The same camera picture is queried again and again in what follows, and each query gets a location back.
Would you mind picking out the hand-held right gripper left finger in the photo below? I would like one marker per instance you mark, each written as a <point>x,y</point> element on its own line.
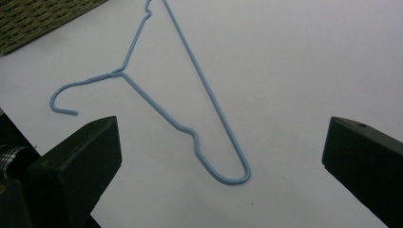
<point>79,164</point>

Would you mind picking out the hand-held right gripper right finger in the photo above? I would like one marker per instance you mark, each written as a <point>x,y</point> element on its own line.
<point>364,158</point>

